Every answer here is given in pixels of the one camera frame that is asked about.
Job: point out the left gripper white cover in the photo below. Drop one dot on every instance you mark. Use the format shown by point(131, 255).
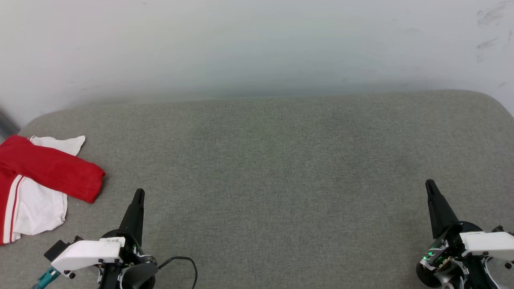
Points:
point(86, 253)

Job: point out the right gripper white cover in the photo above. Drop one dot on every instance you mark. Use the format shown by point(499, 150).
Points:
point(488, 243)

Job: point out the red and white shirt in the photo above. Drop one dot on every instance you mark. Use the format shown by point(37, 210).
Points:
point(52, 168)

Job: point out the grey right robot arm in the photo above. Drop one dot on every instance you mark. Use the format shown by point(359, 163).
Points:
point(474, 277)

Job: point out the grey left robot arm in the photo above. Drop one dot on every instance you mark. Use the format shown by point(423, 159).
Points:
point(138, 277)

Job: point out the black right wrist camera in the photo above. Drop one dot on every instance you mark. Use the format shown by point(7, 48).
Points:
point(500, 229)

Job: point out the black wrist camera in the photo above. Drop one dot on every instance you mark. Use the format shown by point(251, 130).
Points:
point(500, 229)
point(56, 249)

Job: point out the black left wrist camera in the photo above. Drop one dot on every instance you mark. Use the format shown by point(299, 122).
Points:
point(56, 249)

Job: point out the teal left camera plug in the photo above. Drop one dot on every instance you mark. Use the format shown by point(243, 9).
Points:
point(46, 277)

